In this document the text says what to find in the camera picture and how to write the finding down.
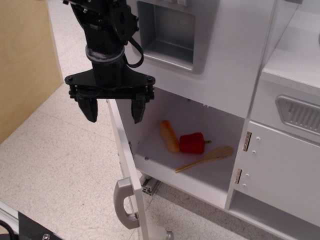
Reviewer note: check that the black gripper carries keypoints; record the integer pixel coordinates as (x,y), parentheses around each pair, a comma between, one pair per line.
(111,79)

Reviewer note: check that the white low fridge door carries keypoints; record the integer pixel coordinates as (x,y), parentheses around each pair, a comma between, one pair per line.
(135,203)

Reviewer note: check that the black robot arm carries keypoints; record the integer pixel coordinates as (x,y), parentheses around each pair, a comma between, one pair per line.
(109,26)

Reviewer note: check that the white toy fridge cabinet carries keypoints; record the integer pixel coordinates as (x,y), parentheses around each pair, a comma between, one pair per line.
(215,102)

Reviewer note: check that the toy bread roll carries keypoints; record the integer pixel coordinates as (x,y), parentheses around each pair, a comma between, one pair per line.
(169,136)

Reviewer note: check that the aluminium extrusion foot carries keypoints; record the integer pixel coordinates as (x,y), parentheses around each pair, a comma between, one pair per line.
(150,186)

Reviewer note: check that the red toy bell pepper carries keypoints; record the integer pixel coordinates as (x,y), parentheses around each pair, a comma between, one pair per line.
(193,143)

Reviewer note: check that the plywood panel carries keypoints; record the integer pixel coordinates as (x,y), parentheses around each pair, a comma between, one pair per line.
(29,66)

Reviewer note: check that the grey ice dispenser recess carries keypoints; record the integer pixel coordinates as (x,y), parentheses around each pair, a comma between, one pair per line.
(175,32)

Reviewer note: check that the wooden spoon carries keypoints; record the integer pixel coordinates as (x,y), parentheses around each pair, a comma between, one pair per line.
(219,153)

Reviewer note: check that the white block with knob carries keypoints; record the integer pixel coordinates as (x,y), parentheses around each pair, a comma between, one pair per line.
(156,232)

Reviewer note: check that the upper brass hinge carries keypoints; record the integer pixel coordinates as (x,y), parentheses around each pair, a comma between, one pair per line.
(247,141)

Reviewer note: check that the brass hinge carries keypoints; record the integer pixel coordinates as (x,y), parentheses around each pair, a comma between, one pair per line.
(247,141)
(238,176)

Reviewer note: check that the lower brass hinge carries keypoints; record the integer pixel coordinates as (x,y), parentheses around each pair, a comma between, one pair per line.
(238,176)

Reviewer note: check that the white oven cabinet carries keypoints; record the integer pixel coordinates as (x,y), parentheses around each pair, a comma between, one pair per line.
(279,187)

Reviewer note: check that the grey oven vent panel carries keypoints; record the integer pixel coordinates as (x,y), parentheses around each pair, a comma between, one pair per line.
(297,117)

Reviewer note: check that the grey fridge door handle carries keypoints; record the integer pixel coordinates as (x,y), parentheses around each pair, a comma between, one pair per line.
(124,189)

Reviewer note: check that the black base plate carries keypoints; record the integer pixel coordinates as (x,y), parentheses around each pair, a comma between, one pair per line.
(28,229)

